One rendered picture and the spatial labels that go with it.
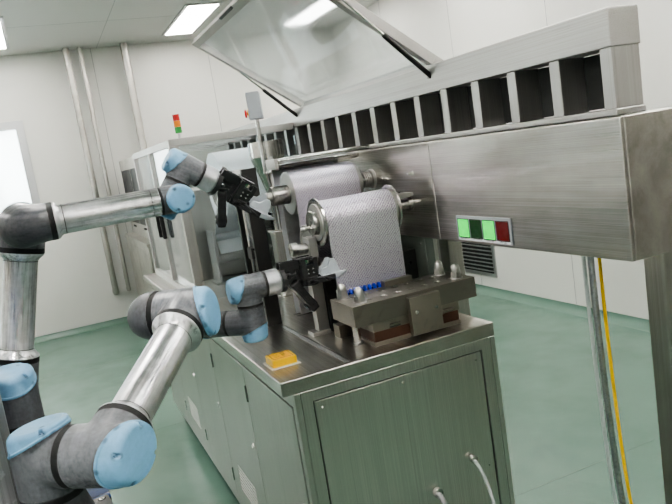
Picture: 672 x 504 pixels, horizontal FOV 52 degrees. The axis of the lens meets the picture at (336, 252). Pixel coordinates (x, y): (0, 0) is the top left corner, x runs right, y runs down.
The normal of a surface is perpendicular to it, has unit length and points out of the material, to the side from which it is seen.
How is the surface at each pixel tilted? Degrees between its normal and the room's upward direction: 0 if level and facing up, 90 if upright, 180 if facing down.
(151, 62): 90
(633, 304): 90
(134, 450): 93
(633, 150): 90
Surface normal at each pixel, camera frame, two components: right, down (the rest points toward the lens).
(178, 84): 0.40, 0.08
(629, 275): -0.91, 0.20
